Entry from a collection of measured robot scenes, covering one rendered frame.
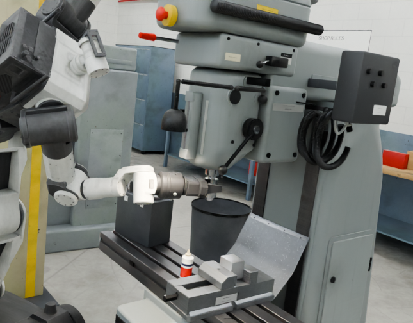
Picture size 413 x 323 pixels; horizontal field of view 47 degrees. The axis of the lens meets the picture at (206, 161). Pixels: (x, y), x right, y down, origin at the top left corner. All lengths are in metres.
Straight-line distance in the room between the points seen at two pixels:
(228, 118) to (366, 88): 0.42
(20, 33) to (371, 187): 1.37
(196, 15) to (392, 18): 4.96
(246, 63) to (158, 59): 7.42
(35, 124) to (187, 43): 0.52
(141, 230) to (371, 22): 4.90
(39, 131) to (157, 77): 7.51
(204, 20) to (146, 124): 7.53
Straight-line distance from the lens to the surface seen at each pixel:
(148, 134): 8.89
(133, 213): 1.96
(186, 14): 1.37
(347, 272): 1.97
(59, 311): 2.07
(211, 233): 3.50
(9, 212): 1.83
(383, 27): 6.22
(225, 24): 1.38
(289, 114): 1.61
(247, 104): 1.50
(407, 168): 5.33
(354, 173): 1.85
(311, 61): 1.68
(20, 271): 3.35
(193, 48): 1.48
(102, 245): 2.06
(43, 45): 1.51
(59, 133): 1.39
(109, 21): 11.38
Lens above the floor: 1.61
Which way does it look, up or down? 10 degrees down
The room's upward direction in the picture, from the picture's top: 7 degrees clockwise
